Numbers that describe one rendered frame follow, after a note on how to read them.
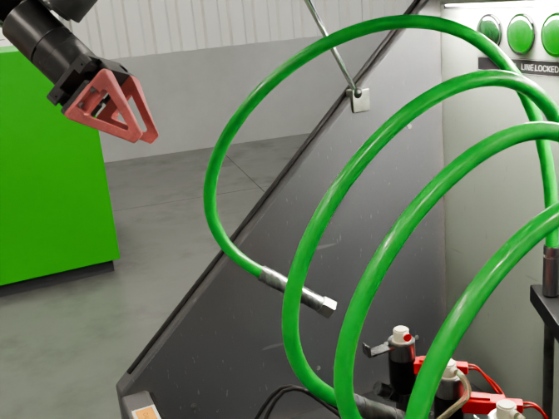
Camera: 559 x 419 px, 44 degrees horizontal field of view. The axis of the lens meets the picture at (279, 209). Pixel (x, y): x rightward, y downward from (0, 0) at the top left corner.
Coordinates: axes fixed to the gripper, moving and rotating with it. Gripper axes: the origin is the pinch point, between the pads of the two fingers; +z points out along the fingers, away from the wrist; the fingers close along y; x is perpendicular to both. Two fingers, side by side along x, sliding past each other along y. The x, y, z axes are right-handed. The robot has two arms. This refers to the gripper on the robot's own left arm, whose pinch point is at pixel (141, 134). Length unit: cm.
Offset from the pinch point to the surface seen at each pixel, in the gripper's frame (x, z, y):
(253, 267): 2.4, 19.3, 1.0
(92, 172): 108, -99, 282
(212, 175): -2.7, 9.6, -2.2
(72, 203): 127, -95, 278
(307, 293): 0.8, 25.7, 2.8
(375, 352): -1.4, 34.6, -3.6
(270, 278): 2.0, 21.5, 1.4
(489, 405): -6.6, 44.6, -8.6
